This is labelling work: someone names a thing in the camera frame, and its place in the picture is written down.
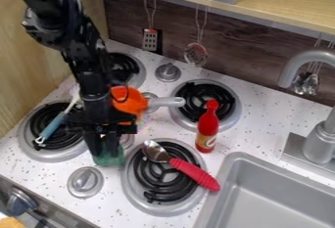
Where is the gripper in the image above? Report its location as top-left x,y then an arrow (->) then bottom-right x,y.
64,98 -> 139,158

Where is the green toy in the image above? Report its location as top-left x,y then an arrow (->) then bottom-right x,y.
91,144 -> 128,167

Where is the orange pot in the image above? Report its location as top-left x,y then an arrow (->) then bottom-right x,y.
108,85 -> 188,125

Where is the blue dish brush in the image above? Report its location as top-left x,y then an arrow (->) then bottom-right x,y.
32,97 -> 80,151

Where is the toy stove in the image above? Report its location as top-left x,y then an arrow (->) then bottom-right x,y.
16,51 -> 244,218

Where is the red bottle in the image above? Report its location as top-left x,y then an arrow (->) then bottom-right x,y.
195,99 -> 221,155

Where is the hanging silver grater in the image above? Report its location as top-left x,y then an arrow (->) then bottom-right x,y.
141,0 -> 160,52

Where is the yellow toy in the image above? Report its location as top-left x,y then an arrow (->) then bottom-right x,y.
0,216 -> 26,228

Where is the hanging silver strainer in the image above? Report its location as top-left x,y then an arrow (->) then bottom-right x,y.
183,6 -> 210,68

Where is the toy sink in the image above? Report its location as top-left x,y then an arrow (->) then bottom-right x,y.
192,151 -> 335,228

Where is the tap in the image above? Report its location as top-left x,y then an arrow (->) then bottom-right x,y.
277,48 -> 335,176

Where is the red handled silver spoon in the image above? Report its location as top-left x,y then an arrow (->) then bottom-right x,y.
141,139 -> 223,193

